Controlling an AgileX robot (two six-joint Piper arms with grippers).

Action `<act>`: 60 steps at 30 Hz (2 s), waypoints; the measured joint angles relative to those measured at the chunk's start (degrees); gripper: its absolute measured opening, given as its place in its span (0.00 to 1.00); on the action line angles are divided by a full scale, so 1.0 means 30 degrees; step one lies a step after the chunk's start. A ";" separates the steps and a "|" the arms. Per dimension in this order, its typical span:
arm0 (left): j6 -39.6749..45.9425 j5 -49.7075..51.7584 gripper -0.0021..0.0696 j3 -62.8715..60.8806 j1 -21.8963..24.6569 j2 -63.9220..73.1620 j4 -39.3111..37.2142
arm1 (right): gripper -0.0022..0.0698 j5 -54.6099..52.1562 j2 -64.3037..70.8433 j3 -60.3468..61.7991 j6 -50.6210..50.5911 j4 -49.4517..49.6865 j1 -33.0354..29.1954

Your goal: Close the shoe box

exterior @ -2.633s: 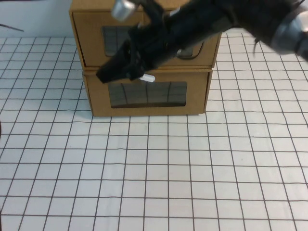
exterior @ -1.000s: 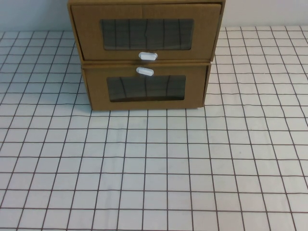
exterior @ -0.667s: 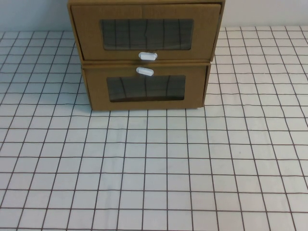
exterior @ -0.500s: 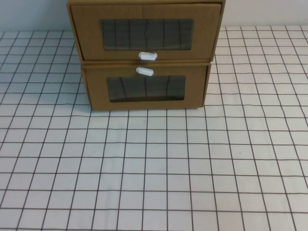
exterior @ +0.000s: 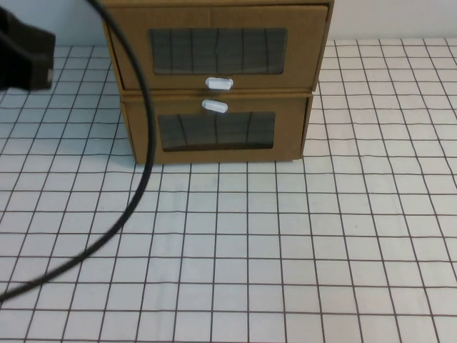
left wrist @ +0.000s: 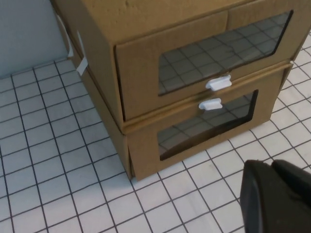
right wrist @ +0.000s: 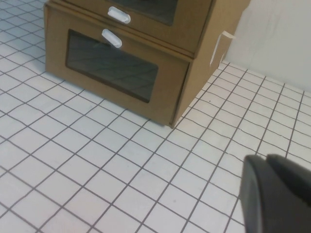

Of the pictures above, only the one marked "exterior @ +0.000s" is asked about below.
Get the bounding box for brown cardboard drawer with window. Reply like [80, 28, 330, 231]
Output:
[103, 4, 329, 91]
[121, 93, 308, 164]

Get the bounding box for brown cardboard box sleeve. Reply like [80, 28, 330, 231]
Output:
[119, 91, 315, 166]
[99, 0, 335, 94]

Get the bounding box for white grid tablecloth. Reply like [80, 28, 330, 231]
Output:
[0, 35, 457, 343]

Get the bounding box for black cable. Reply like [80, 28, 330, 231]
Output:
[0, 0, 160, 304]

